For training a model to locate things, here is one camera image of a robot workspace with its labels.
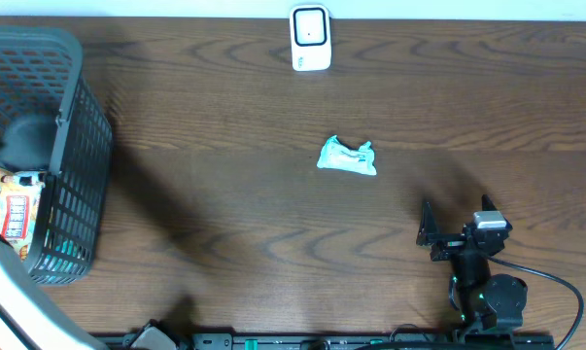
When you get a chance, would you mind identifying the mint green wipes pack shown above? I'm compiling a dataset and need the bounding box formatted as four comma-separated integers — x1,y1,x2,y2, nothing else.
317,135,377,176

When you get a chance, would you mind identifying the yellow wet wipes pack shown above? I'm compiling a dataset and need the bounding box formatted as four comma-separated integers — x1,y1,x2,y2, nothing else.
0,168,46,261

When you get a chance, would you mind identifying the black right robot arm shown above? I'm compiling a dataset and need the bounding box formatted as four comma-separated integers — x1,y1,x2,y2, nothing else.
416,195,528,333

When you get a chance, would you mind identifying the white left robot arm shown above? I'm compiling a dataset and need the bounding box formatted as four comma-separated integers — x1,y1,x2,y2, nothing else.
0,185,107,349

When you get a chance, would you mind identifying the dark grey plastic basket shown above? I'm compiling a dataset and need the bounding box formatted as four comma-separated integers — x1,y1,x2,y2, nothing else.
0,25,113,286

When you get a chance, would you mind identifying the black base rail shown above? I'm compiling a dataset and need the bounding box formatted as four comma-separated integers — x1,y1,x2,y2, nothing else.
93,329,555,350

